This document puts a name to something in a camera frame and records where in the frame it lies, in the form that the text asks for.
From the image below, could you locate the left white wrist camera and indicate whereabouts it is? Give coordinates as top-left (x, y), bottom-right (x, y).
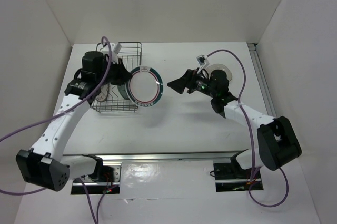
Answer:
top-left (100, 43), bottom-right (122, 64)

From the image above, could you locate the grey wire dish rack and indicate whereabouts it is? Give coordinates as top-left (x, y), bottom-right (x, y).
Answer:
top-left (91, 42), bottom-right (142, 115)

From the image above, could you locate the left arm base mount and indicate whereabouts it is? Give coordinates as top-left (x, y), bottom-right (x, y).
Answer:
top-left (71, 161), bottom-right (122, 195)

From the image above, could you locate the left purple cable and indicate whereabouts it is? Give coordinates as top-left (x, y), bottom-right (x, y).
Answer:
top-left (0, 36), bottom-right (114, 223)

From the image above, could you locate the aluminium rail front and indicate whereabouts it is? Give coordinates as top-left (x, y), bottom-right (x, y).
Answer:
top-left (62, 150), bottom-right (264, 163)

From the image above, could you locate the blue patterned plate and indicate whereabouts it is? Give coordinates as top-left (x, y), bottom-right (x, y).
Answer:
top-left (117, 84), bottom-right (130, 100)

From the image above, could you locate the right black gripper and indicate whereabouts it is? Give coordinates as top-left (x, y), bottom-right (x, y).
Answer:
top-left (167, 67), bottom-right (217, 98)

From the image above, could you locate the aluminium rail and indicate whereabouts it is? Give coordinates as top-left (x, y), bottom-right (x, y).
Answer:
top-left (247, 43), bottom-right (280, 118)
top-left (62, 150), bottom-right (264, 163)

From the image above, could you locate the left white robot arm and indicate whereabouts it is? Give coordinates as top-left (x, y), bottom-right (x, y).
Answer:
top-left (16, 51), bottom-right (131, 191)

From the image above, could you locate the aluminium rail right side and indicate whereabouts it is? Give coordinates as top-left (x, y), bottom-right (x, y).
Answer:
top-left (247, 43), bottom-right (280, 118)

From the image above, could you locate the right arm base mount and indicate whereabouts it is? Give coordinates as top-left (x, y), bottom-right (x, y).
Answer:
top-left (209, 151), bottom-right (264, 192)

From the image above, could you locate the clear grey glass plate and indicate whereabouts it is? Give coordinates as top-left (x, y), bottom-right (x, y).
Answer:
top-left (206, 63), bottom-right (233, 82)

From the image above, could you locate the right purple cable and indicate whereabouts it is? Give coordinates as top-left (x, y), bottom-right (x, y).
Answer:
top-left (206, 49), bottom-right (290, 208)

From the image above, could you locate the orange sunburst plate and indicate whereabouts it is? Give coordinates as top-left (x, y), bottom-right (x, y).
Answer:
top-left (95, 84), bottom-right (110, 102)

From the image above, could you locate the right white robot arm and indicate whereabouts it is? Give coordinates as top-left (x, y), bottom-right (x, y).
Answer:
top-left (167, 69), bottom-right (302, 178)

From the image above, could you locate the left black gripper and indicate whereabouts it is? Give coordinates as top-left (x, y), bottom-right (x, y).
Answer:
top-left (96, 57), bottom-right (132, 86)

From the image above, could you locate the purple cable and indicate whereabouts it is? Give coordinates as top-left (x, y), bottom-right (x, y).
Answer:
top-left (0, 36), bottom-right (114, 223)
top-left (206, 49), bottom-right (290, 208)

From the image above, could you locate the teal red rimmed plate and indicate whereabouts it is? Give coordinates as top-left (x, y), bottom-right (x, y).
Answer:
top-left (125, 65), bottom-right (164, 108)

